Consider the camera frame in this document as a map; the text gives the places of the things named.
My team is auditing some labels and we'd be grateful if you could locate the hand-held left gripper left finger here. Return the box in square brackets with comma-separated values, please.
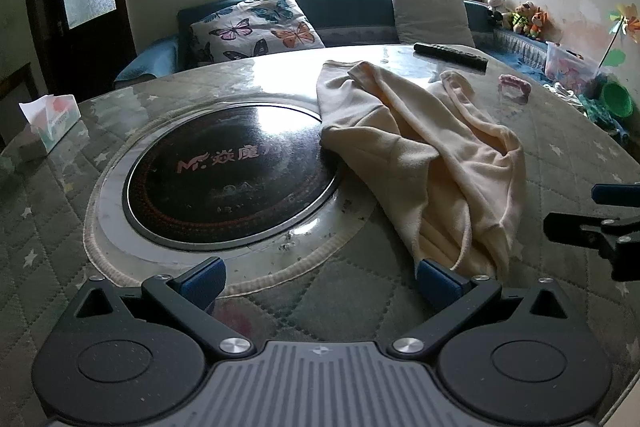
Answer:
[64, 256, 254, 361]

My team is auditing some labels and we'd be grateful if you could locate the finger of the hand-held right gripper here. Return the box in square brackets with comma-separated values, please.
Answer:
[543, 211, 640, 281]
[591, 181, 640, 208]

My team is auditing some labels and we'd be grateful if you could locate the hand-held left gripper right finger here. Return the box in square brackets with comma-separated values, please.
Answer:
[389, 258, 584, 361]

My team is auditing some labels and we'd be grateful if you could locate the cream knit garment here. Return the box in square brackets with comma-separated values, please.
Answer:
[316, 59, 527, 282]

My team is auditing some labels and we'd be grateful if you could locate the green basket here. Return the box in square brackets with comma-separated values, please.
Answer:
[600, 79, 635, 118]

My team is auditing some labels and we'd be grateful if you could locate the round black induction cooktop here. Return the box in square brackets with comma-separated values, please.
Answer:
[121, 98, 342, 254]

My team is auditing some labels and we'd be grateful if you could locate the clear plastic container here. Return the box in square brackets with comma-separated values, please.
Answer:
[544, 41, 601, 95]

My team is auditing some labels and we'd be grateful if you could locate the pink hair scrunchie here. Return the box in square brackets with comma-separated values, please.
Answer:
[499, 74, 531, 104]

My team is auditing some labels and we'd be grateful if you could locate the colourful pinwheel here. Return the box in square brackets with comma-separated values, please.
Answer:
[597, 2, 640, 68]

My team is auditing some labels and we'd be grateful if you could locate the green and orange plush toy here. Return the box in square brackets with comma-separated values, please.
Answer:
[510, 2, 533, 35]

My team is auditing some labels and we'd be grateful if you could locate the black remote control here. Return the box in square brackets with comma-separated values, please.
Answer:
[413, 42, 488, 72]

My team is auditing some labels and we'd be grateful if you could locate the tissue box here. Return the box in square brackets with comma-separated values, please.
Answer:
[19, 93, 81, 154]

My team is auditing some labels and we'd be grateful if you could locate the black and white cow plush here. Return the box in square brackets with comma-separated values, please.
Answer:
[486, 0, 513, 28]

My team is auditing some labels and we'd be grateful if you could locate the plain grey pillow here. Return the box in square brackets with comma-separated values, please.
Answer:
[390, 0, 477, 49]

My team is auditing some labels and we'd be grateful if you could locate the butterfly print pillow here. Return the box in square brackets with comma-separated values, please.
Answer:
[189, 0, 326, 66]

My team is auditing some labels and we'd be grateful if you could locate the dark wooden door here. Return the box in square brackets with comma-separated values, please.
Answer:
[22, 0, 136, 100]

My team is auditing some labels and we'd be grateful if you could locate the blue sofa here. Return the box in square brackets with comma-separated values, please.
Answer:
[114, 0, 626, 142]

